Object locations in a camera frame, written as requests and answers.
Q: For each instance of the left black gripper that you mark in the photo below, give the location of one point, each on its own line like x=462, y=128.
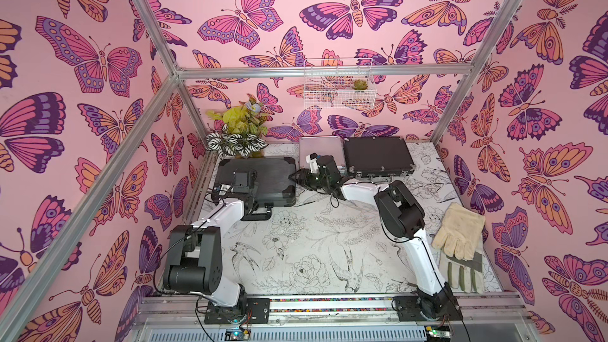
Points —
x=256, y=190

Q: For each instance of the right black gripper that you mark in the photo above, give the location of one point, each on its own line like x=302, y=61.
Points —
x=306, y=176

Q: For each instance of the large black poker case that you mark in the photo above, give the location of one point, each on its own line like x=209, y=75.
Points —
x=275, y=189

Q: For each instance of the small silver poker case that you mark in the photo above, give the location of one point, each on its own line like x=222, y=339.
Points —
x=322, y=145

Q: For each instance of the black medium poker case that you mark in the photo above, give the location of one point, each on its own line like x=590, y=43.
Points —
x=378, y=157

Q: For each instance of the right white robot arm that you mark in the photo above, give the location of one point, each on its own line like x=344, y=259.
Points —
x=402, y=221

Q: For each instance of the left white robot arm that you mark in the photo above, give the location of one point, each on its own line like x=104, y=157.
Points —
x=194, y=259

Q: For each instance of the striped leaf plant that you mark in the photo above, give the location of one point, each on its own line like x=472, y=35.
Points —
x=235, y=145

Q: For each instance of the yellow-green leafy plant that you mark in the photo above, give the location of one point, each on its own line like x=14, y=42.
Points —
x=245, y=119

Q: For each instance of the small green succulent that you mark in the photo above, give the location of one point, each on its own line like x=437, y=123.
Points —
x=360, y=85

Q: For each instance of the beige work glove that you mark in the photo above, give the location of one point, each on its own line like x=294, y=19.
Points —
x=459, y=241

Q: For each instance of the white wire basket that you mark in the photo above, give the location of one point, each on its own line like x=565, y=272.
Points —
x=330, y=87

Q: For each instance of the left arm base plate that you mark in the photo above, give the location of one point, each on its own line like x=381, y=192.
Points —
x=252, y=311

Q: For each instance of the aluminium front rail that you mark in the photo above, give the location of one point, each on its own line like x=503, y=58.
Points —
x=342, y=317

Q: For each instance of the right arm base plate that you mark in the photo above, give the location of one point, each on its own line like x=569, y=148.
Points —
x=420, y=309

